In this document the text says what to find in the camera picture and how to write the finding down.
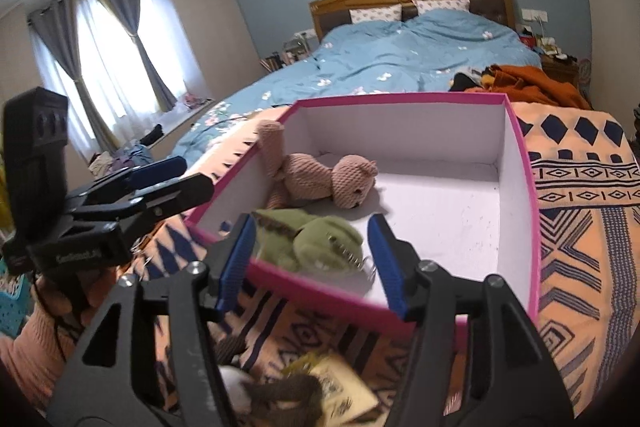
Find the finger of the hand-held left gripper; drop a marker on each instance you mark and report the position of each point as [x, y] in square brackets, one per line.
[160, 169]
[180, 197]

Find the cluttered bedside table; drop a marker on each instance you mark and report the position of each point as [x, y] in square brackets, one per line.
[287, 54]

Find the blue plastic basket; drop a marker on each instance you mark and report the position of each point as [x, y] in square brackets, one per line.
[12, 307]

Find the orange cloth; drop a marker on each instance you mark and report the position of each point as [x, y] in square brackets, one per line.
[530, 84]

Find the grey curtain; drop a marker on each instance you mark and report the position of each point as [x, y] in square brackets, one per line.
[52, 37]
[120, 2]

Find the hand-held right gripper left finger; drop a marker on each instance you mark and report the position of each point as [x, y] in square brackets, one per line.
[237, 267]

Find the pink cardboard box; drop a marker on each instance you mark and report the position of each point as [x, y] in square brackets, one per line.
[450, 227]

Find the pile of clothes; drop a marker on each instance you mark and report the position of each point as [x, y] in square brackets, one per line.
[122, 157]

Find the wooden nightstand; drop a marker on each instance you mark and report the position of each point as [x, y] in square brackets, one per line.
[565, 69]

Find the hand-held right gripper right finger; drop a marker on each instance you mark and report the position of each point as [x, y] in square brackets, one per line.
[387, 267]

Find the brown and white plush toy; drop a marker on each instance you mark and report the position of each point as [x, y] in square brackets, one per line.
[295, 394]

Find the orange patterned blanket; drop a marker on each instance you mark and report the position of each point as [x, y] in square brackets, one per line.
[575, 232]

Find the white floral pillow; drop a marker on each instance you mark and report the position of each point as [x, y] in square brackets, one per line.
[375, 14]
[442, 5]

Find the person's left forearm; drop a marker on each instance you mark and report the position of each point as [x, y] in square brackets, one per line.
[30, 347]

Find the white wall socket plate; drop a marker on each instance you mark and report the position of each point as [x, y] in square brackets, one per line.
[534, 14]
[305, 33]

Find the gold packet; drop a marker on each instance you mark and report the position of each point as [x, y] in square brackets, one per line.
[345, 387]

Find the pink teddy bear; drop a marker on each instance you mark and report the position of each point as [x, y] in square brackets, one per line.
[310, 177]

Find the blue floral duvet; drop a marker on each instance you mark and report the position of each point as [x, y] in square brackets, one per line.
[380, 52]

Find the green crocodile plush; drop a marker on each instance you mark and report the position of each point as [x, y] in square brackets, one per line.
[320, 239]

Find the white sheer curtain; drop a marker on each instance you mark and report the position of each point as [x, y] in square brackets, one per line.
[105, 72]

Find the black clothing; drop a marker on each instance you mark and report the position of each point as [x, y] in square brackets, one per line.
[465, 82]

